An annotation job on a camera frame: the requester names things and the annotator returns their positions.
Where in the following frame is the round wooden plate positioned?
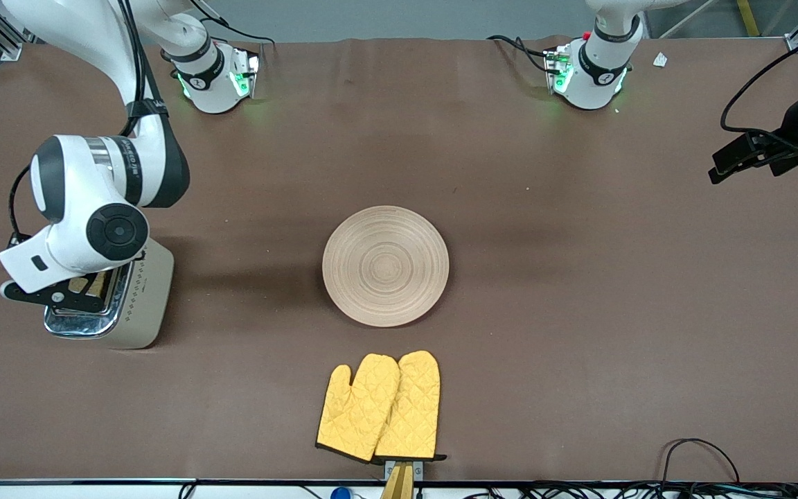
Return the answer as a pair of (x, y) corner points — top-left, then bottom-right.
(322, 206), (450, 328)

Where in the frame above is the brown bread slice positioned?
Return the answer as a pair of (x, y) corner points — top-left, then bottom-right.
(69, 270), (110, 297)

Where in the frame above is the cream and chrome toaster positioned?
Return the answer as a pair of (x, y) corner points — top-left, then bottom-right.
(44, 236), (175, 350)

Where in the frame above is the yellow quilted oven mitt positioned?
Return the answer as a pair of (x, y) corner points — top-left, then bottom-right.
(374, 350), (447, 462)
(316, 353), (401, 463)

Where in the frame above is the black left base cable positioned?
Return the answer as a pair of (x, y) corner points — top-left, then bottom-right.
(488, 35), (553, 74)

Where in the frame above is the black base cable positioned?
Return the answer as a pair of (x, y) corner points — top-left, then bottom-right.
(195, 0), (276, 55)
(488, 35), (553, 74)

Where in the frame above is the black looped floor cable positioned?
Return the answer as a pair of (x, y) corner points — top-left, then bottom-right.
(661, 438), (741, 486)

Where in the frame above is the bundle of black cables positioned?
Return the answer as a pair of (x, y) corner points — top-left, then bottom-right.
(461, 482), (798, 499)

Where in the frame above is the small metal bracket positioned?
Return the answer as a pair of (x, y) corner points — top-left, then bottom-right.
(385, 459), (424, 482)

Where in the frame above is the black right base cable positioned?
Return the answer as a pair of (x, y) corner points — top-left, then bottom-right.
(195, 0), (276, 55)

